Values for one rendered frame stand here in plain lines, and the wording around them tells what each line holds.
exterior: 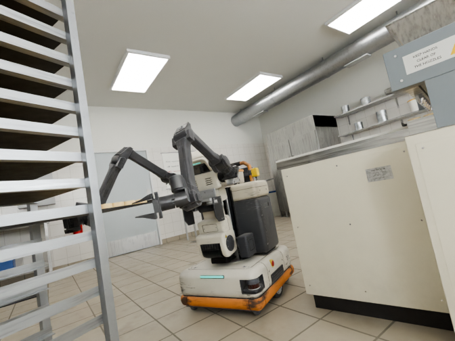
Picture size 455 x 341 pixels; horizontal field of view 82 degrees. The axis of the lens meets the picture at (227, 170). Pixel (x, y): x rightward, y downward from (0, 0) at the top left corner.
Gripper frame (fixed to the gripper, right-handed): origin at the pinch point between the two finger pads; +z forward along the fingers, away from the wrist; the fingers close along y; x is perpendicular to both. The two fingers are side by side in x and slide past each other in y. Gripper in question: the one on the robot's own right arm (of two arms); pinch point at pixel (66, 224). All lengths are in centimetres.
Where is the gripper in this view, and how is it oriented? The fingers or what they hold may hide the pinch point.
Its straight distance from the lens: 149.6
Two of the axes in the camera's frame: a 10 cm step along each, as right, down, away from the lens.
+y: -2.3, -9.7, 0.3
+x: 9.5, -2.1, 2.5
